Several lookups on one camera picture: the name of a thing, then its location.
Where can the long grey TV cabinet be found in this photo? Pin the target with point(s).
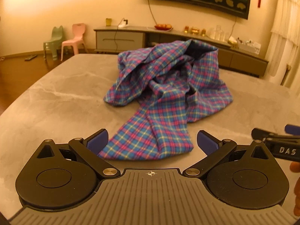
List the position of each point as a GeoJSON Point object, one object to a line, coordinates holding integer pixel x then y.
{"type": "Point", "coordinates": [119, 39]}

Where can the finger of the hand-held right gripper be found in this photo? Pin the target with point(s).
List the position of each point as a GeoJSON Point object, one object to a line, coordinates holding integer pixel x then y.
{"type": "Point", "coordinates": [292, 130]}
{"type": "Point", "coordinates": [262, 134]}

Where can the green plastic child chair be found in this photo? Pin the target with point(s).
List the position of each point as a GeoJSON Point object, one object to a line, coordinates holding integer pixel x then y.
{"type": "Point", "coordinates": [56, 34]}

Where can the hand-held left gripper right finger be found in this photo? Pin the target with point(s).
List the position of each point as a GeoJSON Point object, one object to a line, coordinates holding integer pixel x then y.
{"type": "Point", "coordinates": [207, 141]}

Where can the yellow cup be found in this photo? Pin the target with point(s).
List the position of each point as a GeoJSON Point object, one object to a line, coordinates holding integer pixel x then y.
{"type": "Point", "coordinates": [108, 22]}

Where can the white ruffled curtain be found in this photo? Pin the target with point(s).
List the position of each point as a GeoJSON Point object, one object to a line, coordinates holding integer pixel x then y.
{"type": "Point", "coordinates": [283, 28]}

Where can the white power strip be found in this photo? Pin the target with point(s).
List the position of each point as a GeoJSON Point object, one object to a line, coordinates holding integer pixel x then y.
{"type": "Point", "coordinates": [123, 24]}

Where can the pink plastic child chair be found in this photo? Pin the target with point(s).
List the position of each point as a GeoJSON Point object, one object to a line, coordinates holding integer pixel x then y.
{"type": "Point", "coordinates": [78, 31]}

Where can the blue pink plaid shirt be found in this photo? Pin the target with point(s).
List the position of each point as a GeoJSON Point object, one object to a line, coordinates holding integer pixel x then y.
{"type": "Point", "coordinates": [168, 103]}

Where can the grey remote control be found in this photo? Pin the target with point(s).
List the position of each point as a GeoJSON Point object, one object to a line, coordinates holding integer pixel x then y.
{"type": "Point", "coordinates": [30, 57]}

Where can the white tray with clutter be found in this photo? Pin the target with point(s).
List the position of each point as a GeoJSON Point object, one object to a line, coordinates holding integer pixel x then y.
{"type": "Point", "coordinates": [249, 45]}

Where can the person's right hand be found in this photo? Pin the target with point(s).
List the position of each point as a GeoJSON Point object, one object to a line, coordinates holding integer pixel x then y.
{"type": "Point", "coordinates": [295, 167]}

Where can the small golden ornament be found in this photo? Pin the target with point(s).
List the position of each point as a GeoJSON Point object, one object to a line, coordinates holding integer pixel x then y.
{"type": "Point", "coordinates": [203, 32]}
{"type": "Point", "coordinates": [186, 29]}

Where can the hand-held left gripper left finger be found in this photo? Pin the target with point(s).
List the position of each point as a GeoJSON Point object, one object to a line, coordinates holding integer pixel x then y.
{"type": "Point", "coordinates": [98, 141]}

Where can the plate of oranges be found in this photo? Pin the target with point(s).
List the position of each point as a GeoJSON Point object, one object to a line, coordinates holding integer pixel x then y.
{"type": "Point", "coordinates": [163, 26]}

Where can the set of clear glasses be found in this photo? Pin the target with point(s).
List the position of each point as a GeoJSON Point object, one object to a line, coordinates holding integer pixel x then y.
{"type": "Point", "coordinates": [218, 32]}

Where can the wide golden ornament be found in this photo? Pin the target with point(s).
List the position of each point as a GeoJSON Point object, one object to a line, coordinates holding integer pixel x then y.
{"type": "Point", "coordinates": [195, 31]}

